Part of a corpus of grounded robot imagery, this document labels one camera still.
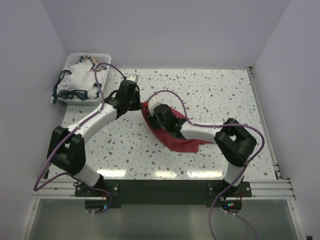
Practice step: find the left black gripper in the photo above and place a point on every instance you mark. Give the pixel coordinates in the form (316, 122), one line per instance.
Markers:
(138, 106)

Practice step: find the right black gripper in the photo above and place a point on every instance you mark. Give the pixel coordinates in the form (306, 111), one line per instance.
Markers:
(151, 119)

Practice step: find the red tank top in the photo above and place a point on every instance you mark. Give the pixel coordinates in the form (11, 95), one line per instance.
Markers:
(173, 144)

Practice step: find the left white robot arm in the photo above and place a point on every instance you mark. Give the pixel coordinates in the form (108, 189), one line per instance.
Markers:
(67, 145)

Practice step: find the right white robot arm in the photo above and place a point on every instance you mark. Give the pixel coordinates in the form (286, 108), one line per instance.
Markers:
(235, 143)

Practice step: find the patterned tank top in basket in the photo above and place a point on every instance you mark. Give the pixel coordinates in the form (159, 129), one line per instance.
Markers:
(85, 58)

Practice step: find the white tank top navy trim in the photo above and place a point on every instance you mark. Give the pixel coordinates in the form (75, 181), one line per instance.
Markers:
(78, 81)

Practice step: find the white plastic basket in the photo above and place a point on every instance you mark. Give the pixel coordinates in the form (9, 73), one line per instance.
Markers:
(73, 59)

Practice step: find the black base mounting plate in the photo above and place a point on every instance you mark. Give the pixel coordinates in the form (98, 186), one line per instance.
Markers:
(150, 192)

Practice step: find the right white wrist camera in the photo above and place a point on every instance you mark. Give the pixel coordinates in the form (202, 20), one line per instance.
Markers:
(151, 104)

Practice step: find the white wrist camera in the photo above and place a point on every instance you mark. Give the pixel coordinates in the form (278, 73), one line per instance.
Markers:
(151, 104)
(133, 78)

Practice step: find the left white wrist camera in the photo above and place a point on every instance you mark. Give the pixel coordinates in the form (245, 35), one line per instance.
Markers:
(133, 78)

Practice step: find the aluminium front rail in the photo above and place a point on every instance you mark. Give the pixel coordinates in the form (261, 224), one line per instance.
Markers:
(57, 189)

